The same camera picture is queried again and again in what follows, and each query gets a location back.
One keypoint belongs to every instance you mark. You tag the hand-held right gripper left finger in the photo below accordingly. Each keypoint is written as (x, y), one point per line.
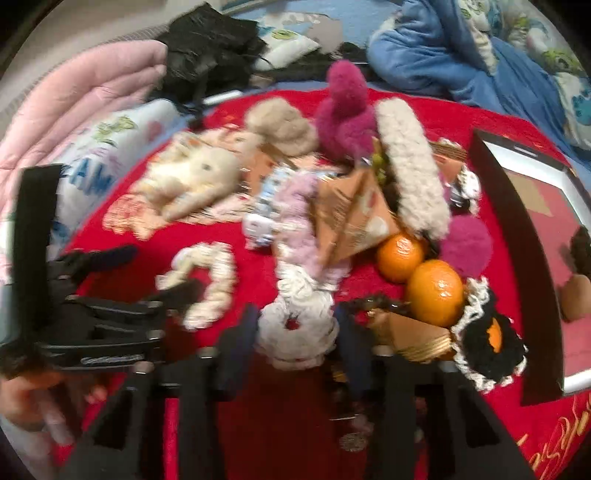
(238, 355)

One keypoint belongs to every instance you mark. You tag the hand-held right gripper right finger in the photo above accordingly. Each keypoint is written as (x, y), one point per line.
(353, 355)

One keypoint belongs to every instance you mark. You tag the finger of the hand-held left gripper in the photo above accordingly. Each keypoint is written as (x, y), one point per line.
(180, 295)
(111, 258)

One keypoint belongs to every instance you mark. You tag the cream knitted scrunchie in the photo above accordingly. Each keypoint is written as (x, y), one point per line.
(217, 277)

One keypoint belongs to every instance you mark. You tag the black hair claw clip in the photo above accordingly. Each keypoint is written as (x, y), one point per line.
(374, 305)

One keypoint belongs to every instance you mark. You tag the white knitted scrunchie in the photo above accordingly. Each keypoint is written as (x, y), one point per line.
(295, 341)

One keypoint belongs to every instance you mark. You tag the cream plush rabbit toy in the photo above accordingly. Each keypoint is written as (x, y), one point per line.
(198, 175)

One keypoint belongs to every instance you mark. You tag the pink knitted scrunchie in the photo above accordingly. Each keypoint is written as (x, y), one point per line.
(300, 207)

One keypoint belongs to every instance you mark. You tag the black box white interior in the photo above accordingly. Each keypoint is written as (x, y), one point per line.
(508, 230)

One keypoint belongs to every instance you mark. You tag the person's left forearm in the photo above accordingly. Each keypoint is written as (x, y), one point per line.
(23, 457)

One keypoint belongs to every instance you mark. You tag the person's left hand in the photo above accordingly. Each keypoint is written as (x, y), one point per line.
(23, 397)

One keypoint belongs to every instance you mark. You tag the gold brown snack packet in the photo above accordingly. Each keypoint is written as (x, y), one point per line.
(415, 337)

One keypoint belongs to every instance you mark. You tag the red printed quilted cloth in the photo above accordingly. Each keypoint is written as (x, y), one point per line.
(277, 434)

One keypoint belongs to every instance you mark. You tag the white cat hair clip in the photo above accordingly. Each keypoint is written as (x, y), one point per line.
(258, 230)

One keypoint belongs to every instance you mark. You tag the orange mandarin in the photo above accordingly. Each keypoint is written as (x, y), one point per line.
(434, 293)
(495, 334)
(399, 256)

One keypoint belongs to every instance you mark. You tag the white lettered pillow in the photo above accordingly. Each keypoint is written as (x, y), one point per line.
(115, 134)

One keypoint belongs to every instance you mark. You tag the pink quilt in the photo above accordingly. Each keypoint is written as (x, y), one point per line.
(69, 101)

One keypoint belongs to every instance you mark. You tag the black scrunchie white lace trim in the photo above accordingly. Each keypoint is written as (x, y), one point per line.
(480, 350)

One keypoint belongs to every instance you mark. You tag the blue white small packet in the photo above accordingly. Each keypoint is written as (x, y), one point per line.
(272, 189)

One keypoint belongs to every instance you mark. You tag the orange triangular snack packet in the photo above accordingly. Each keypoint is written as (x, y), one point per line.
(445, 157)
(263, 168)
(351, 212)

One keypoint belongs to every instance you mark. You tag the magenta plush pompom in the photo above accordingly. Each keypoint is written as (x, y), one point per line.
(466, 249)

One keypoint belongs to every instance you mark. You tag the white tube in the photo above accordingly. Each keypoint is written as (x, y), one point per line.
(224, 98)

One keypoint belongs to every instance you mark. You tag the tan plush hair clip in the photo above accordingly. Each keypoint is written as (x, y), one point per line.
(281, 124)

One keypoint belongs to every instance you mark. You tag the brown lace scrunchie with cat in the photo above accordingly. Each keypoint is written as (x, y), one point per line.
(464, 189)

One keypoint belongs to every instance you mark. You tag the cream fuzzy hair claw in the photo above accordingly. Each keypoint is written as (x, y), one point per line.
(411, 161)

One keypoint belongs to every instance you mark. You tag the brown plush hair clip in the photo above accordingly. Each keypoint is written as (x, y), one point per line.
(575, 297)

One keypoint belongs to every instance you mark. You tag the black plastic bag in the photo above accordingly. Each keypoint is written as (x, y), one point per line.
(207, 41)

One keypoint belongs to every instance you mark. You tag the magenta plush hair clip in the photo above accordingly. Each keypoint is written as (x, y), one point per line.
(344, 115)

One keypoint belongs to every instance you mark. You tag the black garment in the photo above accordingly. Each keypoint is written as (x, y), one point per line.
(314, 67)

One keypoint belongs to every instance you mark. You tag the small monster print pillow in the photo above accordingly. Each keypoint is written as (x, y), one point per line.
(281, 41)

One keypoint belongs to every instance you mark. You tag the blue cartoon print blanket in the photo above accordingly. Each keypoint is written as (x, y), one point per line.
(438, 50)

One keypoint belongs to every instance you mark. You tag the blue bed sheet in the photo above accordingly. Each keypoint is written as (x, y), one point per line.
(355, 18)

